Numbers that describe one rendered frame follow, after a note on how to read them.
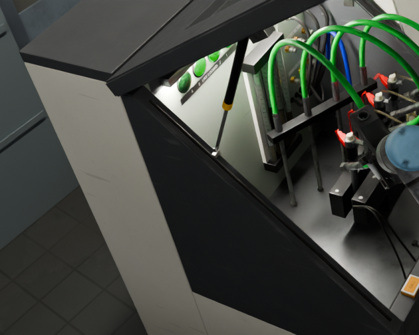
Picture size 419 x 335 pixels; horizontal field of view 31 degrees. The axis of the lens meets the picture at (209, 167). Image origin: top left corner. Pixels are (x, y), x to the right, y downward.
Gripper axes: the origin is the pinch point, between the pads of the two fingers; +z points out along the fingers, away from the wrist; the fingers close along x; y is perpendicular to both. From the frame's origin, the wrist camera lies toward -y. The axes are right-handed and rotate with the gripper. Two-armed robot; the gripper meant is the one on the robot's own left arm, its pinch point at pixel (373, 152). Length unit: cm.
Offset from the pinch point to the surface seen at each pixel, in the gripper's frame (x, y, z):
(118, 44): -33, -48, -2
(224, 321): -50, 17, 42
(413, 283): -6.7, 28.7, 9.3
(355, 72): 16, -21, 47
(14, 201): -118, -65, 176
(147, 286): -65, -1, 54
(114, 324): -99, 5, 139
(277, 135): -12.8, -15.9, 30.5
